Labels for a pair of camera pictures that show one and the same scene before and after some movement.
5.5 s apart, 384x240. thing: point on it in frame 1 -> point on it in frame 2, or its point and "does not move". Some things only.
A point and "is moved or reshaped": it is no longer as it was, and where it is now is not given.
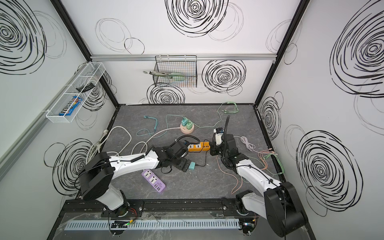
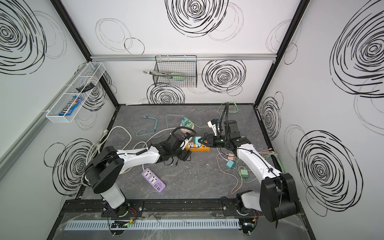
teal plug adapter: (192, 165) is moved or reshaped
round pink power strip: (185, 130) does not move
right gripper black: (225, 141) -> (211, 141)
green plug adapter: (189, 125) does not move
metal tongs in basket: (170, 75) does not move
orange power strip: (203, 146) does not move
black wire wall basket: (175, 71) does not move
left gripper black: (182, 163) -> (182, 146)
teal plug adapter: (184, 121) does not move
